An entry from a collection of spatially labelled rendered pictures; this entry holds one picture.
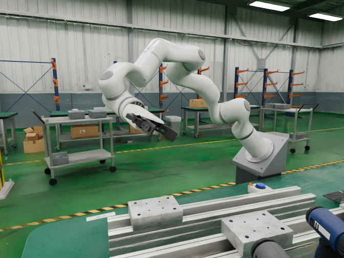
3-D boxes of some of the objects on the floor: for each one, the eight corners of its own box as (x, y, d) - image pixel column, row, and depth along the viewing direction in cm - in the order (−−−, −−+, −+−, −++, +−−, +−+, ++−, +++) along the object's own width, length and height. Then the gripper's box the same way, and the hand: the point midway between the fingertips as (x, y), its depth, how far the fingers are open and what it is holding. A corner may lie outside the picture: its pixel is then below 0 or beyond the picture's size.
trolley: (104, 162, 397) (101, 105, 379) (116, 171, 353) (113, 107, 335) (37, 175, 338) (30, 108, 321) (41, 188, 294) (33, 111, 277)
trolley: (256, 144, 531) (259, 101, 514) (272, 141, 557) (275, 101, 540) (298, 155, 442) (303, 104, 425) (314, 151, 468) (320, 103, 450)
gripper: (115, 91, 66) (148, 113, 55) (156, 108, 79) (189, 129, 67) (105, 114, 67) (134, 141, 56) (147, 127, 80) (177, 150, 69)
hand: (162, 132), depth 62 cm, fingers open, 8 cm apart
